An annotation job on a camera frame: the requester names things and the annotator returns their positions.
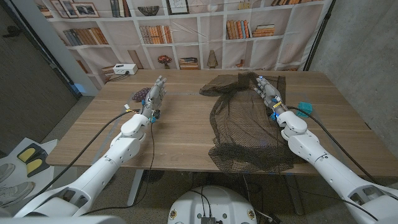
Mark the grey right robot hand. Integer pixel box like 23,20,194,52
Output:
254,75,287,116

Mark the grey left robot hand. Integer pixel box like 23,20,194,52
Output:
141,75,168,118

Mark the small teal block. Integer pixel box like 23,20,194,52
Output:
295,101,313,118

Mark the black mesh netting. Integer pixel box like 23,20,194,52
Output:
198,71,309,174

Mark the dark purple bumpy object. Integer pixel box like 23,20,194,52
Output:
132,86,152,103

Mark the white power strip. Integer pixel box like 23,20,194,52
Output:
113,63,139,75

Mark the black backdrop stand pole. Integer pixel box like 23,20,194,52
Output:
303,0,336,72

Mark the printed bookshelf backdrop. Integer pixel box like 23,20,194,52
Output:
34,0,335,91

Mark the white table leg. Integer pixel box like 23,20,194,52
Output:
127,169,146,207

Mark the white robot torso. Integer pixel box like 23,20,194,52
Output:
167,185,258,224

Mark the white floor board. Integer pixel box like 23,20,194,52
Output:
0,138,58,215

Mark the black and yellow pad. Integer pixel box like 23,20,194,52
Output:
26,156,50,178
17,142,43,163

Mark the grey sneaker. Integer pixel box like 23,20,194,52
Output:
0,181,35,208

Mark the black power strip cable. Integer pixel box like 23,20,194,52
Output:
108,72,130,82

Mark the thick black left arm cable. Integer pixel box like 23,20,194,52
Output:
29,109,139,202

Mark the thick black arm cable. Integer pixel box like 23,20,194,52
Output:
286,106,377,185
29,109,139,202

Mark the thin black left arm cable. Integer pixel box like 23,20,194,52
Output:
81,119,156,216

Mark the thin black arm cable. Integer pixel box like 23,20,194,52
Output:
279,180,379,222
81,119,156,216

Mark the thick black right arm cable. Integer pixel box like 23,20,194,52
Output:
286,106,377,185

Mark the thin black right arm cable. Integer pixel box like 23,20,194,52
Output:
279,180,379,222

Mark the black door handle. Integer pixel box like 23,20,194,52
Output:
2,25,22,38

